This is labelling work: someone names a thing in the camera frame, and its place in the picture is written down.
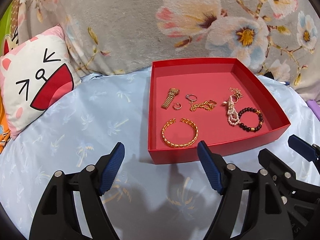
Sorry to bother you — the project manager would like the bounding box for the gold watch band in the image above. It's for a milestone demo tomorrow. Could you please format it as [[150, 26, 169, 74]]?
[[161, 88, 180, 109]]

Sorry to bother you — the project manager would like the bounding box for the red cardboard tray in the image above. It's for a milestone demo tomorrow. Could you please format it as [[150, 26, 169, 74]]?
[[148, 58, 290, 164]]

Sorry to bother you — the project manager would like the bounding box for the gold bead chain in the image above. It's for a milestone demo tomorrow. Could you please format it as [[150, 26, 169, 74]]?
[[189, 100, 218, 112]]

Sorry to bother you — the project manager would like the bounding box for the gold hoop earring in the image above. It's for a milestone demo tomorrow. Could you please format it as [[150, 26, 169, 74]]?
[[172, 102, 182, 111]]

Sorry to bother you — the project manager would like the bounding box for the light blue palm bedsheet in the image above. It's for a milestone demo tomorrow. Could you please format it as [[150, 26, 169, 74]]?
[[0, 69, 320, 239]]

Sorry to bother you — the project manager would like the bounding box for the grey floral blanket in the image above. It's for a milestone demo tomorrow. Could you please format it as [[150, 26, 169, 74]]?
[[17, 0, 319, 100]]

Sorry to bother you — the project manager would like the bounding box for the dark bead bracelet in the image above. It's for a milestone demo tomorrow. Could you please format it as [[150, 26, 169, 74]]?
[[237, 107, 265, 133]]

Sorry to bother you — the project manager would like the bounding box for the green orange cartoon fabric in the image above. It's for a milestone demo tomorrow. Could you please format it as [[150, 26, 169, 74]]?
[[0, 0, 23, 153]]

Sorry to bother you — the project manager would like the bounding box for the pearl bracelet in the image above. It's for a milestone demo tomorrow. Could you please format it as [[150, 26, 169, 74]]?
[[223, 96, 241, 127]]

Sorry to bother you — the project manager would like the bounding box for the blue white pen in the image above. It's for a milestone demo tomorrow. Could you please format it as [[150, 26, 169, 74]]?
[[278, 81, 290, 86]]

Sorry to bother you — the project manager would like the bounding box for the white cartoon face pillow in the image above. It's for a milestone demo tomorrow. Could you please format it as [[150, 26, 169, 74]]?
[[1, 25, 81, 139]]

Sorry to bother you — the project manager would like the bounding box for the purple book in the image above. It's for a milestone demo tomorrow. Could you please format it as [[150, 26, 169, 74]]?
[[306, 100, 320, 120]]

